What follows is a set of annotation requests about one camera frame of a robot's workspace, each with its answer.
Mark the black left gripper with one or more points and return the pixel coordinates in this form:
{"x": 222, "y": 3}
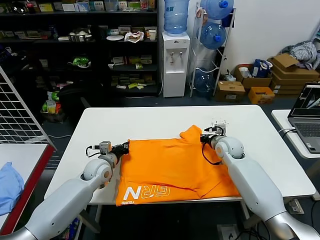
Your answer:
{"x": 121, "y": 149}

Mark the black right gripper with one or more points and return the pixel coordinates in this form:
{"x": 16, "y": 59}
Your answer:
{"x": 207, "y": 138}

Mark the orange t-shirt white print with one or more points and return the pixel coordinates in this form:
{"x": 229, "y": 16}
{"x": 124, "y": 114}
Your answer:
{"x": 162, "y": 170}

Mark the grey striped clothes pile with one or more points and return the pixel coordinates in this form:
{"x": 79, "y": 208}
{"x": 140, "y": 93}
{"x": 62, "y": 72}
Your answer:
{"x": 302, "y": 50}

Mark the small dark crumbs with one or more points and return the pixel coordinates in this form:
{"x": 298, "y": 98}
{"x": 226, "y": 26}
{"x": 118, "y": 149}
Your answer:
{"x": 225, "y": 122}

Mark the large white table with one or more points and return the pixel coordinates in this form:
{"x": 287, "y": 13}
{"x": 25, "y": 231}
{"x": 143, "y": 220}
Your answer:
{"x": 150, "y": 120}

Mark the closed brown cardboard box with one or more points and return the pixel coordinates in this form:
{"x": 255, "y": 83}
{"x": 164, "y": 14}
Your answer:
{"x": 230, "y": 92}

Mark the blue water jug dark cap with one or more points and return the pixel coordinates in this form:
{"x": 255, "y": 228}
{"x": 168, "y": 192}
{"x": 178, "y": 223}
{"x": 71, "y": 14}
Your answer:
{"x": 203, "y": 82}

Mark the white water dispenser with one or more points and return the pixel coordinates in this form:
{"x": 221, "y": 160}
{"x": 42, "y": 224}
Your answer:
{"x": 175, "y": 81}

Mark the orange cardboard box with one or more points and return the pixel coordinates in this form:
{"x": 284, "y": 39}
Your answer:
{"x": 261, "y": 98}

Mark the black office chair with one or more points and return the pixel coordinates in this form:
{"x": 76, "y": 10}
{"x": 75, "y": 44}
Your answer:
{"x": 75, "y": 97}

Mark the small white side table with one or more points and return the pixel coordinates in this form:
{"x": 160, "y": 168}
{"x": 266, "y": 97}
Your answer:
{"x": 280, "y": 120}

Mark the open cardboard box with items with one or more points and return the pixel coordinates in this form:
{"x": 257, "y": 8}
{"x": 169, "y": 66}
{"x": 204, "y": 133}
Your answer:
{"x": 257, "y": 82}

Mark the basket of snack packs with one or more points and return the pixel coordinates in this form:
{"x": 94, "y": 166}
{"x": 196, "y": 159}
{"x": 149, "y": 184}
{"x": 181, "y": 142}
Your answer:
{"x": 52, "y": 107}

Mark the black shelf unit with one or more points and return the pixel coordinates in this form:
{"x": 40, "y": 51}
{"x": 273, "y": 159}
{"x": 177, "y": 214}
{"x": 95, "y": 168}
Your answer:
{"x": 135, "y": 68}

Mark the blue paper bag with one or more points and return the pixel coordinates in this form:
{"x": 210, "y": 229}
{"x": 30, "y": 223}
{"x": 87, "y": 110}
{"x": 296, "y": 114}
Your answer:
{"x": 258, "y": 68}

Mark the stack of flat cardboard boxes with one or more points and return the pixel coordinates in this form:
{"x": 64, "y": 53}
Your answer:
{"x": 287, "y": 87}

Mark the green fruits on plate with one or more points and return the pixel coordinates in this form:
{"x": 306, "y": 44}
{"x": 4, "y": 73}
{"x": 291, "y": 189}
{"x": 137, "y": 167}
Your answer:
{"x": 81, "y": 61}

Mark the white floor outlet box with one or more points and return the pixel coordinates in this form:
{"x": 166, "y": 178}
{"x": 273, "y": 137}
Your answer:
{"x": 227, "y": 233}

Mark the grey open laptop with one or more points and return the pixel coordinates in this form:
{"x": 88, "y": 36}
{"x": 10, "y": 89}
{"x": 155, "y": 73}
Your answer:
{"x": 305, "y": 130}

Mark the red edged white table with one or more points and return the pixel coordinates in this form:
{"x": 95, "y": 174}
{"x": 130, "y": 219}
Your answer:
{"x": 20, "y": 157}

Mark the white plate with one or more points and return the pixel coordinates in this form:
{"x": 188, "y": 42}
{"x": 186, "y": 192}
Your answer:
{"x": 115, "y": 37}

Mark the stacked cardboard boxes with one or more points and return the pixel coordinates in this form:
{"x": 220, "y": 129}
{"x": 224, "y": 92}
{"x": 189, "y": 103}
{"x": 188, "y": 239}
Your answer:
{"x": 297, "y": 70}

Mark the white plastic bag with food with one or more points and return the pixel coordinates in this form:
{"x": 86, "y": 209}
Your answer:
{"x": 133, "y": 36}

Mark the white paper cup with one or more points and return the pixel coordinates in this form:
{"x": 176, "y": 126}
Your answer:
{"x": 152, "y": 35}

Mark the light blue cloth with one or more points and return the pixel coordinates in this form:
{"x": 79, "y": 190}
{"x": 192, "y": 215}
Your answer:
{"x": 10, "y": 187}

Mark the metal bowl with eggs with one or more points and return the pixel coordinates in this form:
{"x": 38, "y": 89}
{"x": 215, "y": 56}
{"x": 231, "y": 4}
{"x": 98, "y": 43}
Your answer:
{"x": 78, "y": 38}

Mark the blue water jug upright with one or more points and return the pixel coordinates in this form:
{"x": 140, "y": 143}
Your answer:
{"x": 176, "y": 18}

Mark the clear plastic container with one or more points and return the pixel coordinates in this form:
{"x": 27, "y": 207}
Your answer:
{"x": 111, "y": 5}

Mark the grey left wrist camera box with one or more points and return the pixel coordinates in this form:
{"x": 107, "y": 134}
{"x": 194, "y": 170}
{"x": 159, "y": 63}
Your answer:
{"x": 105, "y": 147}

